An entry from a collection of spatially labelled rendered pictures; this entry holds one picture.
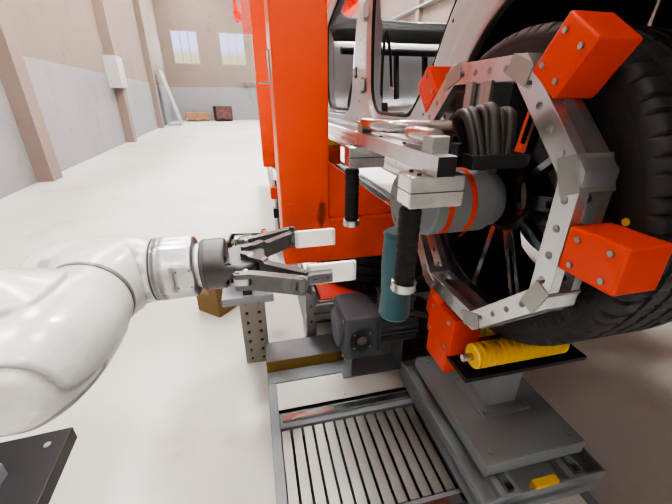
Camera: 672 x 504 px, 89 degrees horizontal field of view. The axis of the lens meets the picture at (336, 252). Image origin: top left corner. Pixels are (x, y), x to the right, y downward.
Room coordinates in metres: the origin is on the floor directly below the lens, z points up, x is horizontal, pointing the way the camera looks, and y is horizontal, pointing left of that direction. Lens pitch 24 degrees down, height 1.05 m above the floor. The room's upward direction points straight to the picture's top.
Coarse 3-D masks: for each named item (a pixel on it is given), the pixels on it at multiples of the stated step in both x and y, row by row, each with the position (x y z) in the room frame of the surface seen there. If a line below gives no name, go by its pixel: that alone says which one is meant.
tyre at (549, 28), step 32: (544, 32) 0.71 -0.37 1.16; (640, 32) 0.64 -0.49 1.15; (640, 64) 0.54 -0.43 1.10; (608, 96) 0.55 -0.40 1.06; (640, 96) 0.51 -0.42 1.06; (608, 128) 0.54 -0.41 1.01; (640, 128) 0.50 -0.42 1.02; (640, 160) 0.48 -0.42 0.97; (640, 192) 0.47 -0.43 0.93; (640, 224) 0.45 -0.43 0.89; (448, 256) 0.89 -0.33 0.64; (544, 320) 0.55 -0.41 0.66; (576, 320) 0.49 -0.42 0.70; (608, 320) 0.46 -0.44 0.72; (640, 320) 0.48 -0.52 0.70
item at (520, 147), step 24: (528, 120) 0.73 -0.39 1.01; (528, 144) 0.72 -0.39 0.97; (528, 168) 0.72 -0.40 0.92; (552, 168) 0.66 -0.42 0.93; (528, 192) 0.69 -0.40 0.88; (504, 216) 0.79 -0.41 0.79; (528, 216) 0.68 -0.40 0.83; (456, 240) 0.90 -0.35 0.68; (480, 240) 0.92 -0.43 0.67; (504, 240) 0.72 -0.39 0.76; (456, 264) 0.85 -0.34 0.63; (480, 264) 0.79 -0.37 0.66; (504, 264) 0.86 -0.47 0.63; (528, 264) 0.86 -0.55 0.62; (480, 288) 0.75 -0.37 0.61; (504, 288) 0.75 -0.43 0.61; (528, 288) 0.74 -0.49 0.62
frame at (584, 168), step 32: (480, 64) 0.74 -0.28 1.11; (512, 64) 0.65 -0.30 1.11; (448, 96) 0.85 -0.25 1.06; (544, 96) 0.57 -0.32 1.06; (544, 128) 0.55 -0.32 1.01; (576, 128) 0.56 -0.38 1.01; (576, 160) 0.48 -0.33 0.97; (608, 160) 0.49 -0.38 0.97; (576, 192) 0.47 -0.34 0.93; (608, 192) 0.48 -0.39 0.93; (576, 224) 0.47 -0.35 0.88; (544, 256) 0.49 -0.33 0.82; (448, 288) 0.74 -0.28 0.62; (544, 288) 0.48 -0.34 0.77; (576, 288) 0.48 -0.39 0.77; (480, 320) 0.60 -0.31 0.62; (512, 320) 0.57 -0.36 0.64
